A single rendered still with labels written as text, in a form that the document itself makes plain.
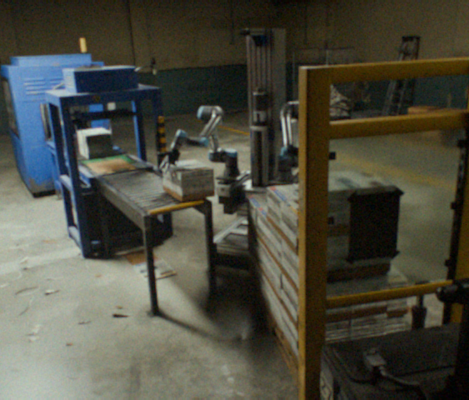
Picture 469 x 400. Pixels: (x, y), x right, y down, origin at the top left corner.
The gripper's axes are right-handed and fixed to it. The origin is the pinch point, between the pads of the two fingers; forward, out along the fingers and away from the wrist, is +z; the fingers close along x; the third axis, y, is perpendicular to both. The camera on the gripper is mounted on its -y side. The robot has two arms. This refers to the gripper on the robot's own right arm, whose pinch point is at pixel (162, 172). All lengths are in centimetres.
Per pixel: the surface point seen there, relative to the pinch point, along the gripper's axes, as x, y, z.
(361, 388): -237, -7, 33
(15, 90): 338, -74, -10
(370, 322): -185, 53, 21
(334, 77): -206, -49, -62
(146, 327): -40, 20, 107
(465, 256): -225, 37, -26
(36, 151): 338, -22, 53
